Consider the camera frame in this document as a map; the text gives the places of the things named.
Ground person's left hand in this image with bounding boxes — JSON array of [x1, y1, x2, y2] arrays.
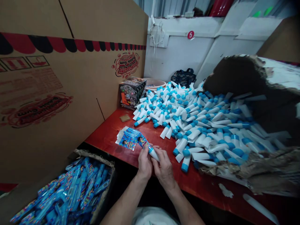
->
[[137, 147, 156, 180]]

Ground person's right hand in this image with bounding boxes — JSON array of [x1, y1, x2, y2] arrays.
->
[[152, 145, 179, 186]]

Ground stack of printed blue sleeves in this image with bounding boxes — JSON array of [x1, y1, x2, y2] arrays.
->
[[115, 126, 144, 152]]

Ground open cardboard box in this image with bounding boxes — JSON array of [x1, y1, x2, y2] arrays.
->
[[68, 148, 116, 225]]

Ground person's body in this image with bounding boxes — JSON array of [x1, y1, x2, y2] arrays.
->
[[131, 206, 181, 225]]

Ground pile of white blue-capped tubes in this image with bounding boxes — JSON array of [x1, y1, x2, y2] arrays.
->
[[132, 81, 285, 174]]

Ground white paper scrap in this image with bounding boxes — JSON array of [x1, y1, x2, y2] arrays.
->
[[218, 182, 234, 199]]

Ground black toy display box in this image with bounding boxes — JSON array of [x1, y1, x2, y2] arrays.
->
[[118, 76, 148, 111]]

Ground pink plastic basin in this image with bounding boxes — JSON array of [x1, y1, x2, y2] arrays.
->
[[143, 77, 167, 92]]

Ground pile of blue sleeved tubes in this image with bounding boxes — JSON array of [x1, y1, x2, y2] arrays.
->
[[9, 156, 111, 225]]

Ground dark patterned bag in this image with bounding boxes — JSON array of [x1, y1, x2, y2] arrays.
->
[[170, 68, 197, 88]]

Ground lone white capless tube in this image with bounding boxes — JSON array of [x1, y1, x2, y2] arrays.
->
[[242, 193, 280, 225]]

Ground torn brown cardboard box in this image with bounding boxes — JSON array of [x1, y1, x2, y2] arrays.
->
[[198, 53, 300, 198]]

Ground large printed cardboard carton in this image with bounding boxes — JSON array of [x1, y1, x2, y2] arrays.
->
[[0, 0, 149, 188]]

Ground white hanging strings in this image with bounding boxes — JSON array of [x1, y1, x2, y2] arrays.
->
[[149, 14, 165, 71]]

